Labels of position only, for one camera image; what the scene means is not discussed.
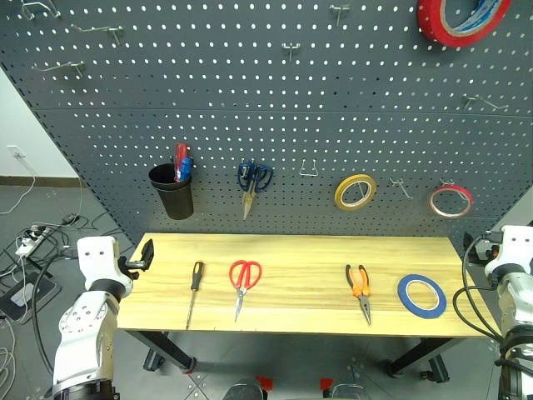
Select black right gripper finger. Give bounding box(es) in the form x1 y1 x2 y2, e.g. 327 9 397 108
462 231 476 265

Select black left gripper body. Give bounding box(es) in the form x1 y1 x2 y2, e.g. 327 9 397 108
117 254 146 281

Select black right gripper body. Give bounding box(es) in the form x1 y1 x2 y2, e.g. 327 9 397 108
473 233 502 264

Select red and blue tools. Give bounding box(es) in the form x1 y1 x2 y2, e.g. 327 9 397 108
173 143 191 183

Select grey metal pegboard wall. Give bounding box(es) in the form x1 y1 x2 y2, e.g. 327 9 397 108
0 0 533 258

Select thin red tape roll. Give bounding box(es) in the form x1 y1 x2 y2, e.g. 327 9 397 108
428 185 475 220

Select black plastic holder cup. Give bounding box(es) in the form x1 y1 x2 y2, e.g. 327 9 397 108
148 162 195 221

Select blue tape roll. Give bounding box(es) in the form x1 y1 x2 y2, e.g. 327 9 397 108
396 273 448 320

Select black metal table leg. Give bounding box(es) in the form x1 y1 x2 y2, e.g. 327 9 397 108
383 336 456 384
132 330 197 375

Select power strip with plugs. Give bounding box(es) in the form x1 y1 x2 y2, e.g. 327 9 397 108
15 214 82 258

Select black floor pad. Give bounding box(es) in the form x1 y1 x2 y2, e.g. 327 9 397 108
0 274 62 323

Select yellow tape roll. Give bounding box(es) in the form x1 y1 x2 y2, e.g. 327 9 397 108
333 173 378 213

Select long metal pegboard hook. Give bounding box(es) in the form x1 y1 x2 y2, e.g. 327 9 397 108
70 23 126 45
463 94 511 113
20 0 62 20
31 61 87 78

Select large red tape roll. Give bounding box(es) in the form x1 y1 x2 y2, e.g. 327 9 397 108
416 0 513 48

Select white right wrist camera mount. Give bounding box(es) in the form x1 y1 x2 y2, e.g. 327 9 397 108
484 224 533 277

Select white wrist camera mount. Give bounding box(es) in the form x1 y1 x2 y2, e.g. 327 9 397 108
484 224 533 277
76 235 135 293

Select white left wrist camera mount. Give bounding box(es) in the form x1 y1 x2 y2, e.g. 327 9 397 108
76 235 135 293

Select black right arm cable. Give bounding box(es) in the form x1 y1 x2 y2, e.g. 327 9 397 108
452 235 516 345

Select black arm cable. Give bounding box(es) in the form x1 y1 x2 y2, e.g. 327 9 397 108
31 247 81 376
452 235 516 345

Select black orange handled screwdriver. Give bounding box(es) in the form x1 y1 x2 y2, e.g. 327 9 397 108
185 261 205 330

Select red handled scissors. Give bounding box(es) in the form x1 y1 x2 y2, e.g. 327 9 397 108
228 260 262 323

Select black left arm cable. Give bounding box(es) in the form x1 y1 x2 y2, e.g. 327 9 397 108
31 247 81 376

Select blue handled scissors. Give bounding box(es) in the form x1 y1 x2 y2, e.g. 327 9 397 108
237 161 275 222

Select orange handled needle-nose pliers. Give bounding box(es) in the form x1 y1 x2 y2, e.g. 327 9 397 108
344 263 372 327

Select white cable from outlet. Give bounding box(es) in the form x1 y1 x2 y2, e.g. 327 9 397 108
0 152 38 216

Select white cable bundle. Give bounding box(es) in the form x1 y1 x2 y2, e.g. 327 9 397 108
0 320 17 400

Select wire loop pegboard hook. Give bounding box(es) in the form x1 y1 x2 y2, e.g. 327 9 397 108
299 157 321 178

